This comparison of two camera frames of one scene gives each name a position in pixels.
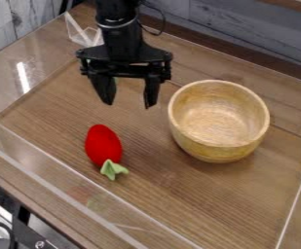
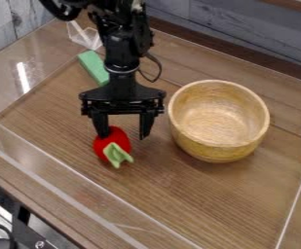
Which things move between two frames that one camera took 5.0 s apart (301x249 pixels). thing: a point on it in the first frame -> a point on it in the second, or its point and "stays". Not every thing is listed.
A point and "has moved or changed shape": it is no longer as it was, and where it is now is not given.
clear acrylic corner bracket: x=86 y=38 stays
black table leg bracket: x=24 y=236 stays
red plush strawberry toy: x=103 y=149 has moved or changed shape
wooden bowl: x=218 y=120 stays
